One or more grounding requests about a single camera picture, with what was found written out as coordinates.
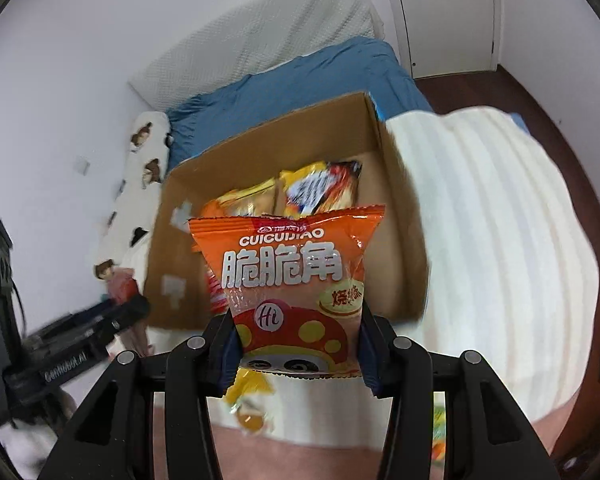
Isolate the yellow noodle packet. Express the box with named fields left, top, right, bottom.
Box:
left=277, top=160, right=363, bottom=216

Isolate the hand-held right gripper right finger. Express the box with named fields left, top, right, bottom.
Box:
left=358, top=305, right=556, bottom=480

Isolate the orange mushroom print snack packet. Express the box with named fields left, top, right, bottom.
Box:
left=187, top=204, right=387, bottom=380

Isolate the printed cardboard box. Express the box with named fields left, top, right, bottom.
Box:
left=145, top=91, right=431, bottom=333

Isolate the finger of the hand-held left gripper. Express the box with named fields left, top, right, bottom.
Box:
left=92, top=294, right=152, bottom=335
left=30, top=305, right=116, bottom=343

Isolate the green candy ball packet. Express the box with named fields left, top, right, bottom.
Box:
left=430, top=402, right=449, bottom=478

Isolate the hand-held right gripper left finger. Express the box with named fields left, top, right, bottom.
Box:
left=37, top=311, right=242, bottom=480

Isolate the white bear print pillow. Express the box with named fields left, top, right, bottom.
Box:
left=92, top=110, right=173, bottom=281

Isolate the white quilted headboard cushion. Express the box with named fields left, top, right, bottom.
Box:
left=127, top=0, right=386, bottom=111

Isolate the white door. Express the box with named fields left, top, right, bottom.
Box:
left=385, top=0, right=501, bottom=79

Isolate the blue bedsheet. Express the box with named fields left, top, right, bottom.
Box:
left=167, top=37, right=436, bottom=171

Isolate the golden yellow snack packet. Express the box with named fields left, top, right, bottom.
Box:
left=222, top=367, right=276, bottom=433

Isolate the pale yellow snack packet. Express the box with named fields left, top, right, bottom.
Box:
left=215, top=177, right=281, bottom=218

